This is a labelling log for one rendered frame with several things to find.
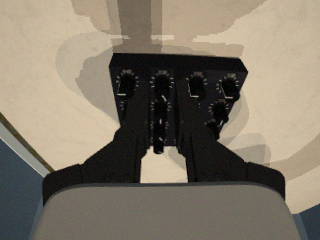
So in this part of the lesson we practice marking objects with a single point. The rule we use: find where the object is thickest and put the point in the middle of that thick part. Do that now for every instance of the black knob box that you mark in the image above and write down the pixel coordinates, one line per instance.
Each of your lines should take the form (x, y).
(222, 78)

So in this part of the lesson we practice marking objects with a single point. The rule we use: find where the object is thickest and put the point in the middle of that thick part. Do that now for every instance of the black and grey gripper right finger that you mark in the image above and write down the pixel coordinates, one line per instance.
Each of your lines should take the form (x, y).
(207, 160)

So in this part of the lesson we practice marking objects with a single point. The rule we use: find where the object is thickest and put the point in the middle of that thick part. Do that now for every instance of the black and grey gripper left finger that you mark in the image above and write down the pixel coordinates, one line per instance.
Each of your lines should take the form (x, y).
(115, 162)

